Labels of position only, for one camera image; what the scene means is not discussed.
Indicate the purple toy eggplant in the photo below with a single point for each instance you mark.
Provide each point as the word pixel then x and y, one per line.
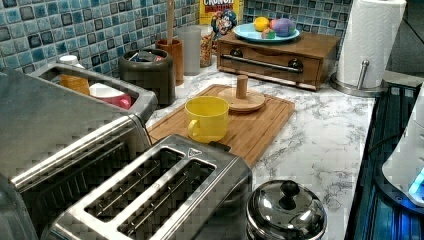
pixel 283 27

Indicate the white paper towel roll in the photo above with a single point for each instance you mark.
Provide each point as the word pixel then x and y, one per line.
pixel 370 34

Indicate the brown wooden utensil cup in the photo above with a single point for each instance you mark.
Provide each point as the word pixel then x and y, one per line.
pixel 175 49

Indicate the light blue plate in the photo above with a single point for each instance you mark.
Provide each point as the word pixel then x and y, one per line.
pixel 248 32

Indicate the yellow plastic mug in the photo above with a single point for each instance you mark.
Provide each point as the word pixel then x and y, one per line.
pixel 207 118

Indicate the yellow cereal box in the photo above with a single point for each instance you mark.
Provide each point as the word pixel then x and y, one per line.
pixel 221 15

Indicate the yellow toy lemon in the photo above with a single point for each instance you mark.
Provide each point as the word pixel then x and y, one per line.
pixel 261 23

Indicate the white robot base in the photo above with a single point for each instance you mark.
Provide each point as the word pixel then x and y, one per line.
pixel 399 132

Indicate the pink and white cup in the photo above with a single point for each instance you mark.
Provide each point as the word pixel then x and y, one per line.
pixel 110 95

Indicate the frosted plastic cup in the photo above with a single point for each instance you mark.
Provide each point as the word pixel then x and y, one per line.
pixel 190 37

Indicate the pink toy strawberry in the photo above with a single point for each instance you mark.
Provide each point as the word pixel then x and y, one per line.
pixel 268 34

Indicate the round wooden lid with knob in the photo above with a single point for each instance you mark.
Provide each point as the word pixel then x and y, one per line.
pixel 240 98

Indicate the stainless steel toaster oven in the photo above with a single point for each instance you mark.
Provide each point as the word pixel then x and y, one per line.
pixel 57 145

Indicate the orange bottle white cap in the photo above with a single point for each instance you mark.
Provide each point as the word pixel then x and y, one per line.
pixel 78 84

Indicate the silver two-slot toaster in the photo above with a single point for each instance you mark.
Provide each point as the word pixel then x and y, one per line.
pixel 178 189

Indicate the dark grey tea container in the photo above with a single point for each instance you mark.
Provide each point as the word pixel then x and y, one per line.
pixel 151 69

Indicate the wooden spoon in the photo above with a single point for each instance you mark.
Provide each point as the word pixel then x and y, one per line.
pixel 170 21

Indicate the stainless steel pot lid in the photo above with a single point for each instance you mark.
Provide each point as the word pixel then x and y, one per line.
pixel 284 210

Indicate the wooden drawer box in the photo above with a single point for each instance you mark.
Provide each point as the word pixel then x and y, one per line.
pixel 306 61

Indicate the metal paper towel holder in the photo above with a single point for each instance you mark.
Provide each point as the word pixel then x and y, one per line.
pixel 359 90

